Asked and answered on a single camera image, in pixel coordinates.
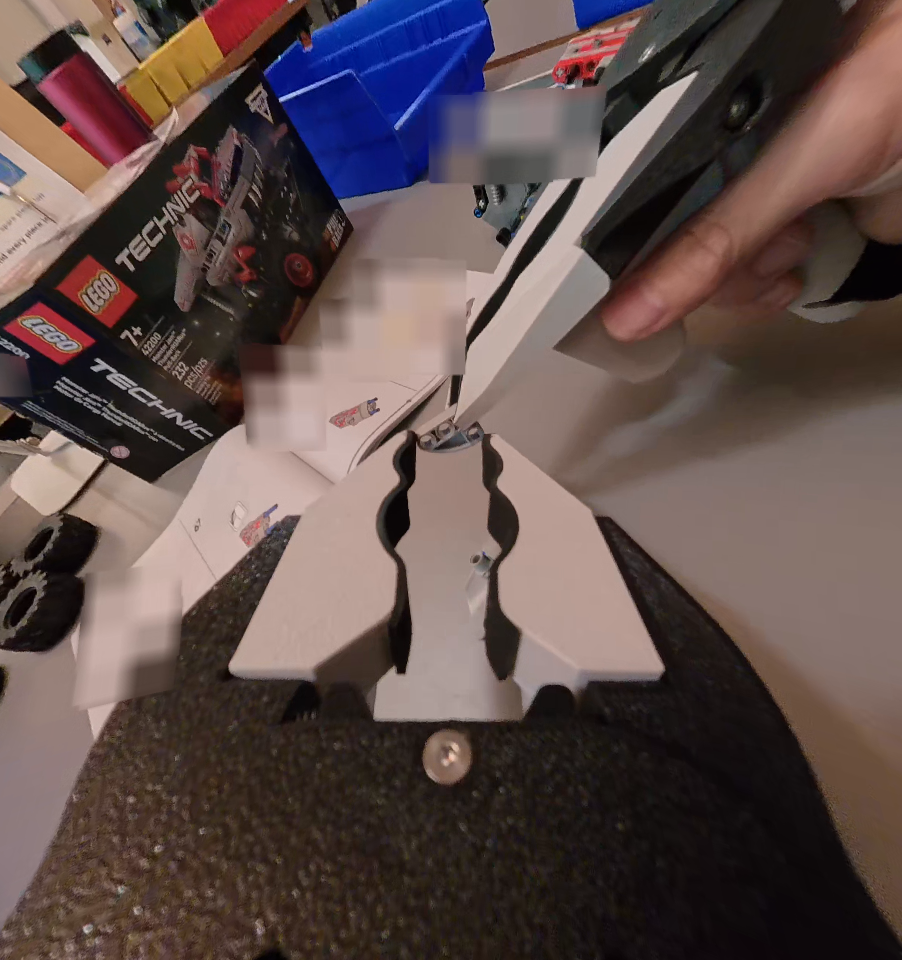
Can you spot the white printed paper sheet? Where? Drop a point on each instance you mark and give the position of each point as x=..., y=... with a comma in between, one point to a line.
x=15, y=225

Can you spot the person's right hand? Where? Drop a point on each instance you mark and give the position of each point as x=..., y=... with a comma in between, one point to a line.
x=871, y=120

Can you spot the blue plastic bin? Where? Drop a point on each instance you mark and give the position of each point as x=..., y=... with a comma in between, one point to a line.
x=361, y=112
x=608, y=11

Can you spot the red toy vehicle model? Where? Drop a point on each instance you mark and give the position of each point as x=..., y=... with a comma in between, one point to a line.
x=589, y=49

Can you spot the pink tumbler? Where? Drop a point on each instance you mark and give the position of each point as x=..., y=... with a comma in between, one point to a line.
x=90, y=105

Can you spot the black toy building set box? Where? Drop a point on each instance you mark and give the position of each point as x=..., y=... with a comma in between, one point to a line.
x=158, y=315

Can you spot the red storage box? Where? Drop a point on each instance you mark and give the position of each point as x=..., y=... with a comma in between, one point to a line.
x=248, y=22

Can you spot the white instruction booklet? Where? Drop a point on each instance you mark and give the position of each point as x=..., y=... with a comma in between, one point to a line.
x=225, y=491

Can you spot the white plastic bottle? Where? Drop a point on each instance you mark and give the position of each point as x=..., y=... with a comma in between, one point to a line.
x=139, y=30

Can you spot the yellow storage box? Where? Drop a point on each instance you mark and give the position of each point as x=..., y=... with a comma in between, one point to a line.
x=173, y=67

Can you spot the grey desk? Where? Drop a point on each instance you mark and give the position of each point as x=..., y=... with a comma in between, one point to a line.
x=758, y=487

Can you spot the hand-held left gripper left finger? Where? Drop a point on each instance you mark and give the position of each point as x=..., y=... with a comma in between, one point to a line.
x=323, y=570

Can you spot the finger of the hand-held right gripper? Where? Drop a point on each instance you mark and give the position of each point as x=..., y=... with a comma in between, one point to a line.
x=638, y=150
x=529, y=337

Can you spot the small grey toy brick connector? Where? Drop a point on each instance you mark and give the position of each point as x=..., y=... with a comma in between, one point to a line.
x=451, y=437

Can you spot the small grey toy pin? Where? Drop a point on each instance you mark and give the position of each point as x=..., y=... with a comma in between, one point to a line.
x=481, y=562

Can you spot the dark toy vehicle chassis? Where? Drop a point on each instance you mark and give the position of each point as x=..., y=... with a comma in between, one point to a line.
x=507, y=204

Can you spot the dark cylindrical container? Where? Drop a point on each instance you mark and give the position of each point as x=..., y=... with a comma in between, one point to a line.
x=45, y=52

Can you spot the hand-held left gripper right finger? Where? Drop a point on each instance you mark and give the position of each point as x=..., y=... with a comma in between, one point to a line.
x=571, y=585

